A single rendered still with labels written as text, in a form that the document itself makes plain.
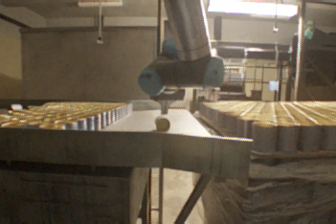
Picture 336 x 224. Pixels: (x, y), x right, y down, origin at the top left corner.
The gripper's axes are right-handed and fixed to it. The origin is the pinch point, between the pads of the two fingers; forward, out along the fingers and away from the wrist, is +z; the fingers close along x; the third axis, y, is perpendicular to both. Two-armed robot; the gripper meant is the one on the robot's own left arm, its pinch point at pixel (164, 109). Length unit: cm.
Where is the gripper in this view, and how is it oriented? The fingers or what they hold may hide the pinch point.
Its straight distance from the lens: 76.5
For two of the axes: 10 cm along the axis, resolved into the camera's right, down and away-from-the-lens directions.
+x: 9.9, 0.1, 1.3
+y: 0.8, 7.8, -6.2
